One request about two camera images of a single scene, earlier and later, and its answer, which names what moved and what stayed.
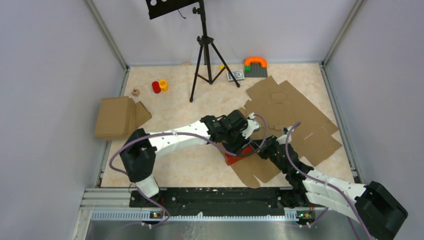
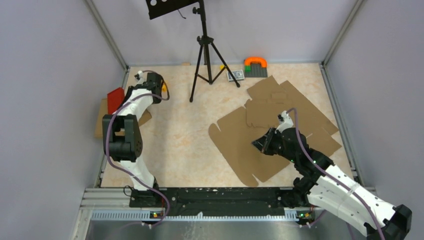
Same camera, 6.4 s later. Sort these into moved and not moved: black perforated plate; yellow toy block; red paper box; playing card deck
Moved: red paper box
Not moved: black perforated plate; playing card deck; yellow toy block
